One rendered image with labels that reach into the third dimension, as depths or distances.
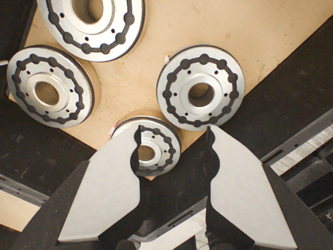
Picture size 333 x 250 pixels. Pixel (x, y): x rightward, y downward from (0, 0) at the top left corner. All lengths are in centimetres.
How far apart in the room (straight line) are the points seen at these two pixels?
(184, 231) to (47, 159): 60
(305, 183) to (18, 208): 130
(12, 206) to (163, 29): 50
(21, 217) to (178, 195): 44
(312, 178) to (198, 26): 116
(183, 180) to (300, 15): 24
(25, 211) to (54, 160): 29
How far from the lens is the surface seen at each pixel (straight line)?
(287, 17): 25
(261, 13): 24
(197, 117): 21
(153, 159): 24
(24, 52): 24
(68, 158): 28
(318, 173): 126
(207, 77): 19
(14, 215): 59
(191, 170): 24
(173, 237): 81
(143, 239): 28
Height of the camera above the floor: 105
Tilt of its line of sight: 60 degrees down
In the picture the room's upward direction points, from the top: 176 degrees counter-clockwise
